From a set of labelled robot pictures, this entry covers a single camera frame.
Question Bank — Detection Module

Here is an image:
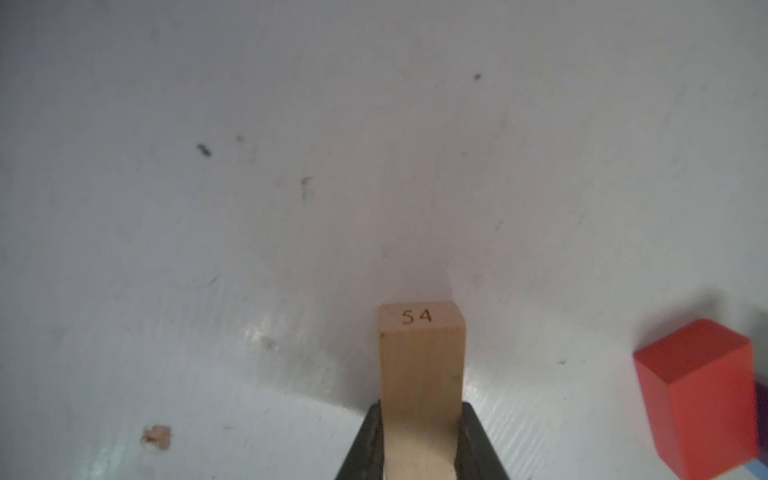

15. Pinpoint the red block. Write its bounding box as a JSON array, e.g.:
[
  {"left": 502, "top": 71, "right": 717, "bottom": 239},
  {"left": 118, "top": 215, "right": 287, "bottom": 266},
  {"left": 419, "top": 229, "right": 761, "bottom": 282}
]
[{"left": 633, "top": 319, "right": 759, "bottom": 479}]

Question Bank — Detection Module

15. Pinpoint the natural wood block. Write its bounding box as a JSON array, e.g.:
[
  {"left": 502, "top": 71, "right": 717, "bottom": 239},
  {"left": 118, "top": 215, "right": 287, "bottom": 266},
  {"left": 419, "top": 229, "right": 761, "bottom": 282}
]
[{"left": 378, "top": 301, "right": 466, "bottom": 479}]

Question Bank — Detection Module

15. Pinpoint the light blue block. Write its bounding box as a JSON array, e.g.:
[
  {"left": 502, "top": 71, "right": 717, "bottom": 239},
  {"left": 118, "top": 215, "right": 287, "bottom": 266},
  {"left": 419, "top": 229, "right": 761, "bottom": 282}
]
[{"left": 745, "top": 459, "right": 768, "bottom": 480}]

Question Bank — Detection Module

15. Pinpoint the purple triangle block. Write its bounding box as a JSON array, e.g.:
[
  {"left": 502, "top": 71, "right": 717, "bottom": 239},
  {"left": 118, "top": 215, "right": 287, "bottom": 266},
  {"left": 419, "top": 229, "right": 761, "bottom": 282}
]
[{"left": 753, "top": 380, "right": 767, "bottom": 478}]

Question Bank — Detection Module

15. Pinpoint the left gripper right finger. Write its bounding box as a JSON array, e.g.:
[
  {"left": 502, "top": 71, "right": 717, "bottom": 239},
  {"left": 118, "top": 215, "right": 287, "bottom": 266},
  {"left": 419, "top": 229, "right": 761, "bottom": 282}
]
[{"left": 454, "top": 402, "right": 509, "bottom": 480}]

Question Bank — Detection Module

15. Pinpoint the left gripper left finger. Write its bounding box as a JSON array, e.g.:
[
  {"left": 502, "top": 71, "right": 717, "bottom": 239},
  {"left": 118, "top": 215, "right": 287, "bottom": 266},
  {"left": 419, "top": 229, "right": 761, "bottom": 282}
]
[{"left": 335, "top": 401, "right": 384, "bottom": 480}]

